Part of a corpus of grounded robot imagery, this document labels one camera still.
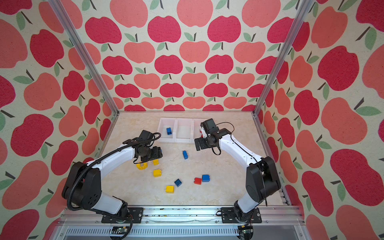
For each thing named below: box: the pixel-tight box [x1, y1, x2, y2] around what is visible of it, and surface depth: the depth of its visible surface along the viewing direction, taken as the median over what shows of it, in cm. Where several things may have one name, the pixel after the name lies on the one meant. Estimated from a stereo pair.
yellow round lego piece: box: [136, 161, 149, 170], surface depth 91 cm
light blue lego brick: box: [202, 174, 211, 183], surface depth 88 cm
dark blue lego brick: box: [174, 178, 182, 188], surface depth 86 cm
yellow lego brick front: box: [165, 185, 175, 194], surface depth 83 cm
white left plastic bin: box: [157, 117, 178, 143], surface depth 109 cm
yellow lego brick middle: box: [153, 169, 162, 178], surface depth 89 cm
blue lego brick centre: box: [182, 150, 189, 160], surface depth 98 cm
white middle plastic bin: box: [173, 118, 194, 143], surface depth 107 cm
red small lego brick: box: [193, 177, 202, 185], surface depth 87 cm
